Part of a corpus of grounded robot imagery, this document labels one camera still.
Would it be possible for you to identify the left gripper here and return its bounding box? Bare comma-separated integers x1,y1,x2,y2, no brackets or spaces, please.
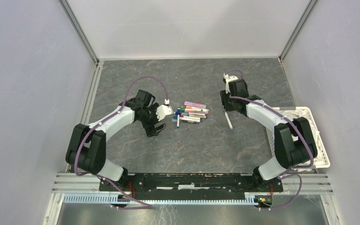
138,103,166,137

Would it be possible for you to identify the light blue capped pen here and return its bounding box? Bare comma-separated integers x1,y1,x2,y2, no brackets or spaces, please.
225,111,233,130

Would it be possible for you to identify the orange capped marker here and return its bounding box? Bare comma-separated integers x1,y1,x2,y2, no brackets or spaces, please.
184,106,209,114

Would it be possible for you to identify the pink highlighter pen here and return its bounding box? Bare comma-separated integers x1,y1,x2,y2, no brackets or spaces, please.
184,101,206,109

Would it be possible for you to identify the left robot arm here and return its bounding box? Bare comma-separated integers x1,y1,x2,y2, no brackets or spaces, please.
65,90,173,191

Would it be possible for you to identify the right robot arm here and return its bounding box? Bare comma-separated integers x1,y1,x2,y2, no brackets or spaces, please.
220,74,318,191

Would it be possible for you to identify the dark purple pen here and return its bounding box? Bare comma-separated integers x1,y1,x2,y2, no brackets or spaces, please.
171,119,200,124

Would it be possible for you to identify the red capped marker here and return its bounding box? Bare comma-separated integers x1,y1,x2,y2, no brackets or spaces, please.
181,112,207,118

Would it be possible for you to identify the blue capped marker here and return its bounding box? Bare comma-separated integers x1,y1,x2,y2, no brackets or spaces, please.
172,115,201,123

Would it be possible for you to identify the green capped marker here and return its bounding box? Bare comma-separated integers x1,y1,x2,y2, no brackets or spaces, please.
175,108,208,115

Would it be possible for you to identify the white cloth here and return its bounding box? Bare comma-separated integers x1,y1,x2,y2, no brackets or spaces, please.
279,106,328,169

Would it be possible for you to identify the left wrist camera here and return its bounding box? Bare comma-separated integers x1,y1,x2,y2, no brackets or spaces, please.
156,99,173,121

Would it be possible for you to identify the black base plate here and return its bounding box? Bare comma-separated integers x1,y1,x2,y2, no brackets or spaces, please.
115,173,284,201

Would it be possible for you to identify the slotted cable duct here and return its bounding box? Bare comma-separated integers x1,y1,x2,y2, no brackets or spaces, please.
63,194,258,206

